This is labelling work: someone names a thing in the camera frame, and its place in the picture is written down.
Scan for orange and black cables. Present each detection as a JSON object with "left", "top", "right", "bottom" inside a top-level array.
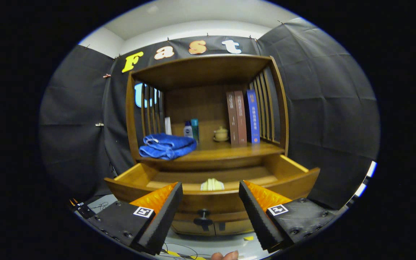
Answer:
[{"left": 70, "top": 198, "right": 96, "bottom": 219}]

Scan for dark brown book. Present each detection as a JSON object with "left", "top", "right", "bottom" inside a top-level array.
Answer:
[{"left": 226, "top": 91, "right": 239, "bottom": 147}]

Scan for wooden cabinet door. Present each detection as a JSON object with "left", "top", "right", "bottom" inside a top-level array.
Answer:
[
  {"left": 171, "top": 220, "right": 216, "bottom": 237},
  {"left": 215, "top": 218, "right": 255, "bottom": 235}
]

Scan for blue book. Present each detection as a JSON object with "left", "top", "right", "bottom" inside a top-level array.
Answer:
[{"left": 246, "top": 89, "right": 261, "bottom": 144}]

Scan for wooden countertop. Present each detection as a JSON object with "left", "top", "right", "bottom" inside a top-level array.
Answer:
[{"left": 136, "top": 139, "right": 286, "bottom": 162}]

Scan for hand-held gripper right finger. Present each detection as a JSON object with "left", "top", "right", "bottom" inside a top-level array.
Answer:
[{"left": 239, "top": 180, "right": 340, "bottom": 253}]

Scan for wooden drawer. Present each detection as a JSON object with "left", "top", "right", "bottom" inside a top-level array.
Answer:
[{"left": 104, "top": 155, "right": 320, "bottom": 231}]

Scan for reddish brown book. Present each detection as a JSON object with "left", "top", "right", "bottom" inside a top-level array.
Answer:
[{"left": 234, "top": 90, "right": 247, "bottom": 146}]

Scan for cream object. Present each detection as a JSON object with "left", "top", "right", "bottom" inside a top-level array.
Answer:
[{"left": 200, "top": 178, "right": 225, "bottom": 191}]

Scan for white panel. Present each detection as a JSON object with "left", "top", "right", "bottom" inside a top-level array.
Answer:
[{"left": 352, "top": 161, "right": 377, "bottom": 197}]

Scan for black backdrop cloth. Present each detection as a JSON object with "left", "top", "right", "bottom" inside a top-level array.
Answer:
[{"left": 38, "top": 17, "right": 381, "bottom": 212}]

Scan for beige lidded cup with saucer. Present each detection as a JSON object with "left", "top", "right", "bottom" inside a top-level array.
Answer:
[{"left": 213, "top": 126, "right": 229, "bottom": 142}]

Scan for blue folded towel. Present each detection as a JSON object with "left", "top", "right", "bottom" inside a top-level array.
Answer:
[{"left": 139, "top": 133, "right": 198, "bottom": 160}]

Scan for thin black cable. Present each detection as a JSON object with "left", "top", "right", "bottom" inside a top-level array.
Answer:
[{"left": 159, "top": 243, "right": 199, "bottom": 260}]

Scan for wooden cabinet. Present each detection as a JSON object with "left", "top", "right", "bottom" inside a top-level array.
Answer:
[{"left": 103, "top": 54, "right": 320, "bottom": 237}]

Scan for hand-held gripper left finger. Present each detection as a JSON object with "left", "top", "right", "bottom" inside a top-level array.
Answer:
[{"left": 82, "top": 182, "right": 184, "bottom": 256}]

